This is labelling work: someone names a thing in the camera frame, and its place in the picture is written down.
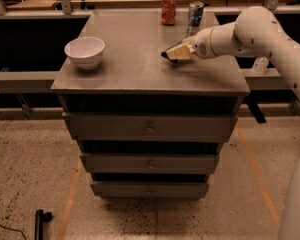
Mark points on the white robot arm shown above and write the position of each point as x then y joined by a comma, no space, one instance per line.
255,33

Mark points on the middle grey drawer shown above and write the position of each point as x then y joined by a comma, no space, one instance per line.
149,163

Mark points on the orange soda can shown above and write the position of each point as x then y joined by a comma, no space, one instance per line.
168,12

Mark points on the blue silver energy drink can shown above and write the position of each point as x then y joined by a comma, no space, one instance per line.
195,14

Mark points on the dark blue rxbar wrapper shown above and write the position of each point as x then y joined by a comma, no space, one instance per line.
165,55

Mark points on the bottom grey drawer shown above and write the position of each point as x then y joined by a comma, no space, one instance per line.
158,190

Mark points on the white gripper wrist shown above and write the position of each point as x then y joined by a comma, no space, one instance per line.
202,46

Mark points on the black cylinder floor object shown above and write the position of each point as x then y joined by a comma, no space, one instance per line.
41,217

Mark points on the small white plastic bottle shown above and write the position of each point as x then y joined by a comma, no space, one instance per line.
260,65

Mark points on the top grey drawer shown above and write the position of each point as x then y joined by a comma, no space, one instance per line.
93,126

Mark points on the grey drawer cabinet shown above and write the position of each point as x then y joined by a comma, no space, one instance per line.
133,79

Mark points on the white ceramic bowl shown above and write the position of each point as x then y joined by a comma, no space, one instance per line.
85,52

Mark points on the grey drawer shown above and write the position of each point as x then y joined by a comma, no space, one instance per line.
149,163
93,126
158,190

